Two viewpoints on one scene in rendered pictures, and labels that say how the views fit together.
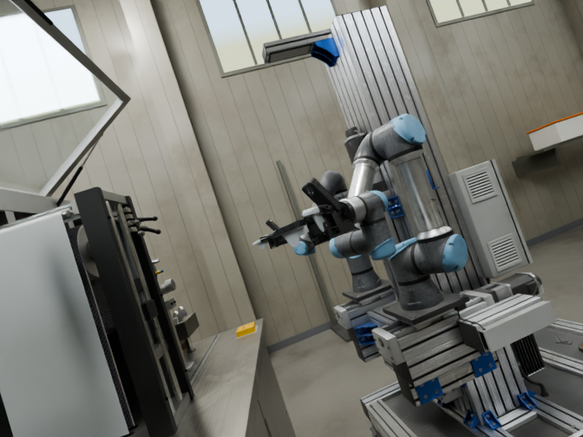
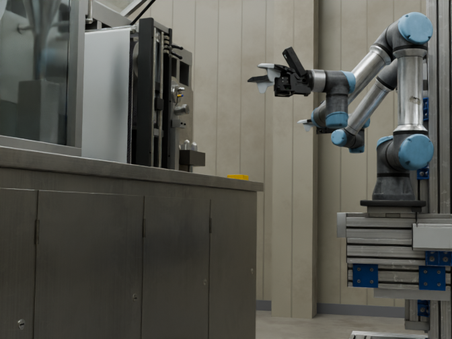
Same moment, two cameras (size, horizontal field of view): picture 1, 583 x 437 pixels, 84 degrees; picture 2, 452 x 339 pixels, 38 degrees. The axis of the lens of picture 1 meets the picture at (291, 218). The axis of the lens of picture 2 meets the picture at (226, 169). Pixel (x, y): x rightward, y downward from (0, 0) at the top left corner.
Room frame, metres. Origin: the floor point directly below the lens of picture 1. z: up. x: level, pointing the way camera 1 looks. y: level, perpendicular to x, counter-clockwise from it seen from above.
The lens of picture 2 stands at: (-1.23, -0.86, 0.77)
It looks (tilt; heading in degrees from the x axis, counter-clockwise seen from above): 4 degrees up; 26
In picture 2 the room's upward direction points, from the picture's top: 1 degrees clockwise
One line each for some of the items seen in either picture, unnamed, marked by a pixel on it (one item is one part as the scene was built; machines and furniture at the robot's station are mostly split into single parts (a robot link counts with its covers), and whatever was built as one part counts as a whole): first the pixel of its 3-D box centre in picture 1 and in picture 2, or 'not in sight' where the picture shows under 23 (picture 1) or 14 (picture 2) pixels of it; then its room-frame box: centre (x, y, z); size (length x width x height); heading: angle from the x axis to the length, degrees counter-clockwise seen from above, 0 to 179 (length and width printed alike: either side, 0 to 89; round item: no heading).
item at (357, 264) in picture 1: (357, 256); not in sight; (1.68, -0.26, 0.98); 0.13 x 0.12 x 0.14; 165
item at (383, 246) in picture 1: (374, 239); (335, 111); (0.94, -0.21, 1.12); 0.11 x 0.08 x 0.11; 37
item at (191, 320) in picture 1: (142, 341); (157, 159); (1.26, 0.70, 1.00); 0.40 x 0.16 x 0.06; 94
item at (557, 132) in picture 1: (558, 132); not in sight; (4.01, -3.51, 1.32); 0.49 x 0.41 x 0.27; 101
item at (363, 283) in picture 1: (364, 277); not in sight; (1.68, -0.26, 0.87); 0.15 x 0.15 x 0.10
